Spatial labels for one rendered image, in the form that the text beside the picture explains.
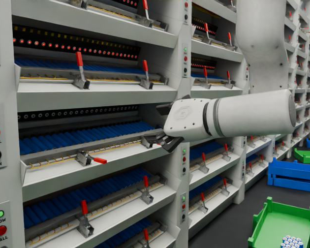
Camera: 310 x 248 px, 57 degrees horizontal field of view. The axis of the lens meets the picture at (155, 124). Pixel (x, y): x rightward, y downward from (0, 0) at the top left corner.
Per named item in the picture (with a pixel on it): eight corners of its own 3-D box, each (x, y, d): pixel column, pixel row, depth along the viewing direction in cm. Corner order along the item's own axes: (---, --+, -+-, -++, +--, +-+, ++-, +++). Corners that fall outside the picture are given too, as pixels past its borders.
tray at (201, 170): (237, 163, 167) (247, 142, 163) (185, 194, 119) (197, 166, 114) (208, 146, 177) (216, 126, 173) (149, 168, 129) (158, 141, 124)
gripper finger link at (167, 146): (190, 122, 65) (170, 122, 68) (178, 150, 61) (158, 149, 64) (192, 125, 65) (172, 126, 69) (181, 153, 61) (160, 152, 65)
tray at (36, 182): (173, 152, 109) (181, 130, 106) (18, 204, 60) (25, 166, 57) (135, 128, 119) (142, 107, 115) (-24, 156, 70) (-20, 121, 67)
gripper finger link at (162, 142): (166, 132, 65) (143, 133, 69) (162, 143, 63) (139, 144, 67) (172, 140, 67) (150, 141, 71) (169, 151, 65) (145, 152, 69)
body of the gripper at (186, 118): (214, 89, 63) (171, 96, 69) (203, 125, 57) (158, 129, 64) (227, 111, 67) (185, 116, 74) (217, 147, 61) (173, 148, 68)
